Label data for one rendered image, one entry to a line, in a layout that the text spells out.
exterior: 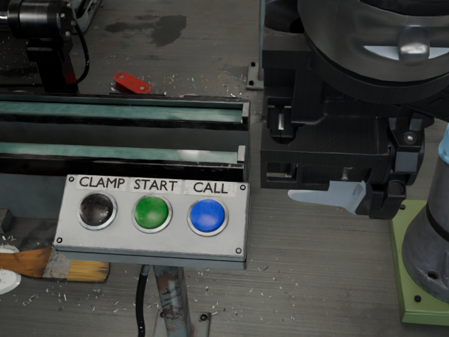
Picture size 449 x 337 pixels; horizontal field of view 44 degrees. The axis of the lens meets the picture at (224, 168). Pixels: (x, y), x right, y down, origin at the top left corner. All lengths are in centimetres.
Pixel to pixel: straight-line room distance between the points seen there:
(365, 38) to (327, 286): 60
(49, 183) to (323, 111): 59
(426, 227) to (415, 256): 4
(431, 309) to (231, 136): 36
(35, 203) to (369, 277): 49
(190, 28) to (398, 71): 105
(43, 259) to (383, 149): 62
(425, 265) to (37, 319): 50
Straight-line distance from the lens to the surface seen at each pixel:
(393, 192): 31
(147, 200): 50
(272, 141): 27
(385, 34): 20
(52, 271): 81
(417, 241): 74
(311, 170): 31
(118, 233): 50
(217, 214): 48
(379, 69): 21
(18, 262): 84
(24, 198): 86
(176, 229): 49
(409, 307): 74
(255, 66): 111
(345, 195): 37
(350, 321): 75
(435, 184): 68
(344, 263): 79
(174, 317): 66
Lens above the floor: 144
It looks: 46 degrees down
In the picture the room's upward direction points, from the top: 2 degrees counter-clockwise
